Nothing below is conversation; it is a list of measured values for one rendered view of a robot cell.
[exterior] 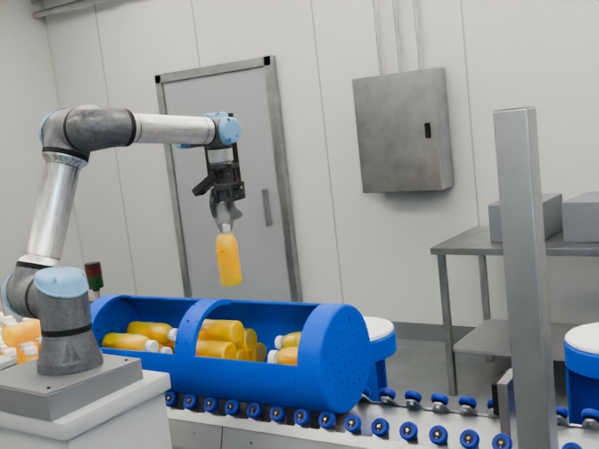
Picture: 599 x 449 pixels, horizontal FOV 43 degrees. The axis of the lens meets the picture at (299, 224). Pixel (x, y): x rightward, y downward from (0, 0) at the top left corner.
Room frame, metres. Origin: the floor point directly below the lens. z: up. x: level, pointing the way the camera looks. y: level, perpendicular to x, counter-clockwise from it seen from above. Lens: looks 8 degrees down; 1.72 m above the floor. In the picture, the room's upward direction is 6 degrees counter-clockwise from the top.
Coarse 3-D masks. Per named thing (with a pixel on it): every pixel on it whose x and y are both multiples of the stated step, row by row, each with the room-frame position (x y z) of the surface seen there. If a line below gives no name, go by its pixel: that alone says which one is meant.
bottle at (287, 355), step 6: (282, 348) 1.94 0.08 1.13; (288, 348) 1.93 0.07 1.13; (294, 348) 1.92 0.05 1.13; (276, 354) 1.95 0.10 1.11; (282, 354) 1.92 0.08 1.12; (288, 354) 1.91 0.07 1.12; (294, 354) 1.90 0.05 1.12; (276, 360) 1.93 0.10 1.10; (282, 360) 1.91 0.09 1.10; (288, 360) 1.90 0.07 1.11; (294, 360) 1.89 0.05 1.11
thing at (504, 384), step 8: (504, 376) 1.68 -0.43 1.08; (512, 376) 1.67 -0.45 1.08; (496, 384) 1.65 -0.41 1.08; (504, 384) 1.64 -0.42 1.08; (512, 384) 1.66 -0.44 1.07; (496, 392) 1.65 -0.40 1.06; (504, 392) 1.64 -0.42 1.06; (512, 392) 1.66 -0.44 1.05; (496, 400) 1.65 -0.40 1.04; (504, 400) 1.64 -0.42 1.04; (512, 400) 1.65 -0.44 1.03; (496, 408) 1.65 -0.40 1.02; (504, 408) 1.64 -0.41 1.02; (512, 408) 1.65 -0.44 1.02; (504, 416) 1.64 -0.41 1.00; (512, 416) 1.65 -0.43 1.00; (504, 424) 1.64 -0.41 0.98; (512, 424) 1.64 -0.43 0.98; (504, 432) 1.64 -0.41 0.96; (512, 432) 1.64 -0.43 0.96; (512, 440) 1.63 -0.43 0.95
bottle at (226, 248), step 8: (224, 232) 2.32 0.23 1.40; (224, 240) 2.30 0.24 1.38; (232, 240) 2.31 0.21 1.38; (216, 248) 2.32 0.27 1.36; (224, 248) 2.30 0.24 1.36; (232, 248) 2.31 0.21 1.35; (224, 256) 2.30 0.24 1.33; (232, 256) 2.30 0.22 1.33; (224, 264) 2.30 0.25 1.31; (232, 264) 2.30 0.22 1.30; (224, 272) 2.30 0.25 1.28; (232, 272) 2.30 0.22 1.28; (240, 272) 2.33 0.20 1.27; (224, 280) 2.31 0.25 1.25; (232, 280) 2.30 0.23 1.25; (240, 280) 2.32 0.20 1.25
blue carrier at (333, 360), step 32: (96, 320) 2.33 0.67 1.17; (128, 320) 2.44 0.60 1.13; (160, 320) 2.43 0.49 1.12; (192, 320) 2.06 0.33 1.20; (256, 320) 2.21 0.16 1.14; (288, 320) 2.15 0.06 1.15; (320, 320) 1.86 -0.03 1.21; (352, 320) 1.95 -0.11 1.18; (128, 352) 2.13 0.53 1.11; (192, 352) 2.01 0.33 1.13; (320, 352) 1.80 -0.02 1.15; (352, 352) 1.93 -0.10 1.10; (192, 384) 2.03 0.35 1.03; (224, 384) 1.96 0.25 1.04; (256, 384) 1.90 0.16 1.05; (288, 384) 1.84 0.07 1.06; (320, 384) 1.79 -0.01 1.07; (352, 384) 1.92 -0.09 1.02
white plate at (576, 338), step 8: (576, 328) 2.11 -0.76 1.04; (584, 328) 2.10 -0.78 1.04; (592, 328) 2.10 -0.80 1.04; (568, 336) 2.05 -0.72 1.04; (576, 336) 2.04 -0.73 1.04; (584, 336) 2.03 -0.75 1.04; (592, 336) 2.03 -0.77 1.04; (568, 344) 2.01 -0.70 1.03; (576, 344) 1.98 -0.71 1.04; (584, 344) 1.97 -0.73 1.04; (592, 344) 1.96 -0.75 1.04; (592, 352) 1.92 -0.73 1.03
